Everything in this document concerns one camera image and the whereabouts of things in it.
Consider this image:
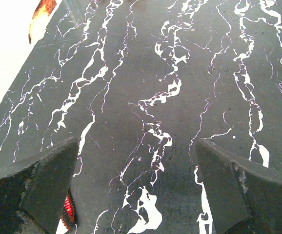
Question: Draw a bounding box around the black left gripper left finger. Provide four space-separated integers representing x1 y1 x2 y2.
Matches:
0 137 79 234

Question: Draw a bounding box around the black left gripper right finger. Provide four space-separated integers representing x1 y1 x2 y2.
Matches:
196 138 282 234

